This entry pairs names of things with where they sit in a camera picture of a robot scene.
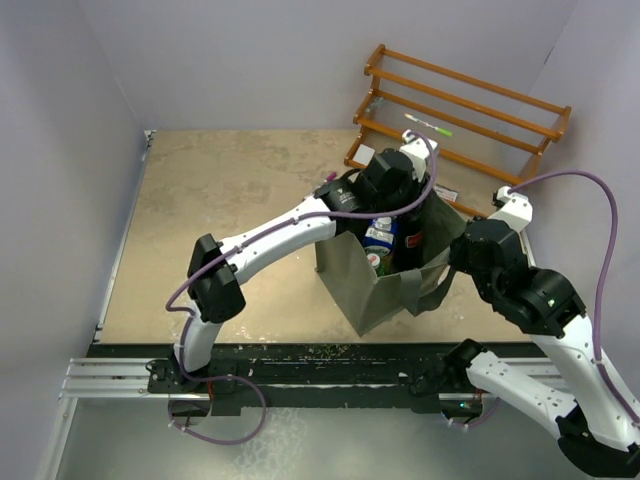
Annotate glass cola bottle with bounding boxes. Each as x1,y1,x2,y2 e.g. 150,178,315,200
397,211,424,270

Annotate blue white beverage carton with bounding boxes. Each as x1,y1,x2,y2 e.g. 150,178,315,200
362,217,397,258

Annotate green bottle white cap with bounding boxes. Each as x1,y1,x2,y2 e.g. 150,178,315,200
367,252,395,277

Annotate green canvas bag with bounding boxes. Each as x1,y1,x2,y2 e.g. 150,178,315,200
315,192,467,336

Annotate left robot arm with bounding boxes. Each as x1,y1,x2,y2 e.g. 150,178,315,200
165,138,439,392

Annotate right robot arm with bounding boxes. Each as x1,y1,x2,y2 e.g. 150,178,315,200
444,219,639,478

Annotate small red white packet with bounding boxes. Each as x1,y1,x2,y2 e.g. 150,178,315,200
433,185,458,202

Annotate green marker pen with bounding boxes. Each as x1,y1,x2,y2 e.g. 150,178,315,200
404,112,453,138

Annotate white card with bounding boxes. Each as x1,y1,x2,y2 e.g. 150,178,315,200
352,145,375,166

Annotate wooden shelf rack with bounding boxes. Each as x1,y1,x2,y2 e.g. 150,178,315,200
344,44,572,215

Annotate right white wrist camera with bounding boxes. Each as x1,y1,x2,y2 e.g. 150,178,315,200
489,186,533,233

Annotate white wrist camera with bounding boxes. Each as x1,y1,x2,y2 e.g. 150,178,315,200
399,130,439,182
489,186,533,233

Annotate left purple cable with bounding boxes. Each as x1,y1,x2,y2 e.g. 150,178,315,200
164,129,440,444

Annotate purple cable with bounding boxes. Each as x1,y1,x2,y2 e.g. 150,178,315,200
164,129,440,444
444,169,640,431

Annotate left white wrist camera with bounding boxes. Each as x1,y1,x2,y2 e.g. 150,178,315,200
399,130,439,182

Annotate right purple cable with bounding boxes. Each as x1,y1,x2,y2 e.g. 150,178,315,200
444,169,640,431

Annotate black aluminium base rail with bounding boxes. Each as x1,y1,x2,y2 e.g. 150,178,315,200
59,342,574,416

